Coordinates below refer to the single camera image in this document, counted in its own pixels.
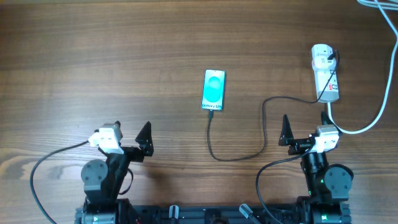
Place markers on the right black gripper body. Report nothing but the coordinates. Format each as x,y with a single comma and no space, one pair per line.
300,146

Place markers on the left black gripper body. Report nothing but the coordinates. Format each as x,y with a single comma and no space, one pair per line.
120,160

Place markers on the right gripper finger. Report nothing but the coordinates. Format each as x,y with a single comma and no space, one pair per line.
327,121
286,135

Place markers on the white power strip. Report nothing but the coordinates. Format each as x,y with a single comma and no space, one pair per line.
326,82

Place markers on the teal screen Galaxy smartphone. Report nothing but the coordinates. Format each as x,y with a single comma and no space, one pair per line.
213,90

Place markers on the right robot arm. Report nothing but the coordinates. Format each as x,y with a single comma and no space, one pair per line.
328,184

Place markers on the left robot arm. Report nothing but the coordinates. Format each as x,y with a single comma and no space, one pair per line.
103,179

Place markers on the white charger plug adapter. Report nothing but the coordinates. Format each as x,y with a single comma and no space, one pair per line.
322,62

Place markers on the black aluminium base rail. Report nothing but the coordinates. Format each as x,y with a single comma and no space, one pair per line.
284,213

